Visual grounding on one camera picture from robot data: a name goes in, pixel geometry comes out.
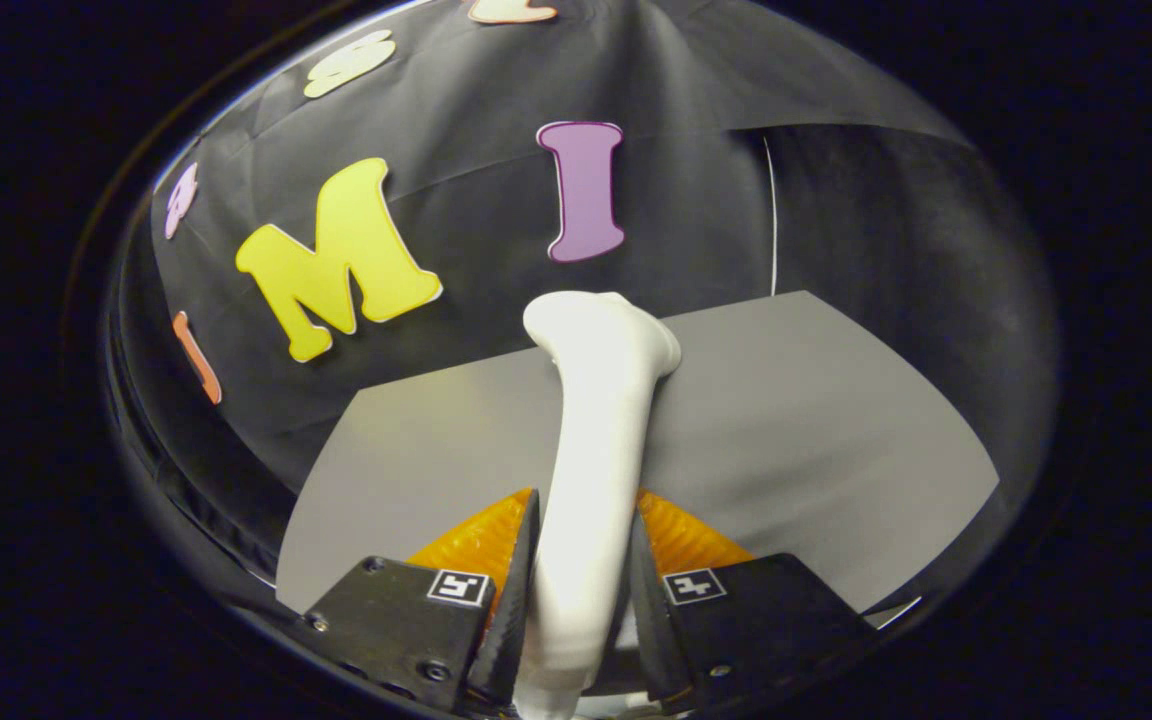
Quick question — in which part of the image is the white garment steamer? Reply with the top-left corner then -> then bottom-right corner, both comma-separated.
514,290 -> 683,720

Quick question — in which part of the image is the grey cabinet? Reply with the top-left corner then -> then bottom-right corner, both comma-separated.
274,290 -> 1000,631

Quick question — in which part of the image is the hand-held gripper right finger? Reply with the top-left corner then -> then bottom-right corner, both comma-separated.
626,490 -> 877,713

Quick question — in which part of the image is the thin white cable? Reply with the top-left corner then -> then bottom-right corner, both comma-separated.
762,135 -> 779,297

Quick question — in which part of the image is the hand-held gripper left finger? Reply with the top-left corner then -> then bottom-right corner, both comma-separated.
301,488 -> 542,713

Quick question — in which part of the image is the black backdrop cloth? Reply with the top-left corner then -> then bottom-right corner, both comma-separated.
106,0 -> 1062,601

